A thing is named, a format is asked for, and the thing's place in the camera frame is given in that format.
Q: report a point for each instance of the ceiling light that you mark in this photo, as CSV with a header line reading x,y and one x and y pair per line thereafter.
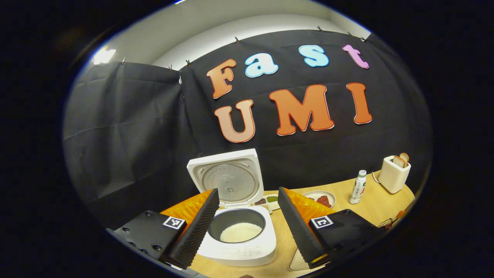
x,y
104,56

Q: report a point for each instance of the toast bread slice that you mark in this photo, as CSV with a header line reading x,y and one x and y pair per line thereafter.
x,y
398,162
405,157

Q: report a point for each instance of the white bottle green cap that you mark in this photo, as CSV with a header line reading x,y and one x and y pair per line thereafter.
x,y
357,189

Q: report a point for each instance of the clear plastic box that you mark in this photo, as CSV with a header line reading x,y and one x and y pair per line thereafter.
x,y
297,264

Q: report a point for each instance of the white rice cooker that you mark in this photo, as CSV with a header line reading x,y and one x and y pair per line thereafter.
x,y
231,177

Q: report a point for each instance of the black backdrop cloth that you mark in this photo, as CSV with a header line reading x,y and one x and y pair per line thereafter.
x,y
135,135

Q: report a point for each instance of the white toaster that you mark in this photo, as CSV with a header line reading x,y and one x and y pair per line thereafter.
x,y
391,179

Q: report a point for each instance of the white rice heap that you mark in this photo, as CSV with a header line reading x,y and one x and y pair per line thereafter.
x,y
241,233

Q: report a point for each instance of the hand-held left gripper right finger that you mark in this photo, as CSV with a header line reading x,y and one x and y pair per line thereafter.
x,y
297,231

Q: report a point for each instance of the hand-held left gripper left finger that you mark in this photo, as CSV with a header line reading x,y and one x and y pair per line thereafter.
x,y
197,231

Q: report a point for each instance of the white round plate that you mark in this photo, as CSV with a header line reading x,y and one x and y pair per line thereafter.
x,y
330,195

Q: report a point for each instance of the white divided condiment dish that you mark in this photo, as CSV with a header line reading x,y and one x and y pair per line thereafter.
x,y
274,204

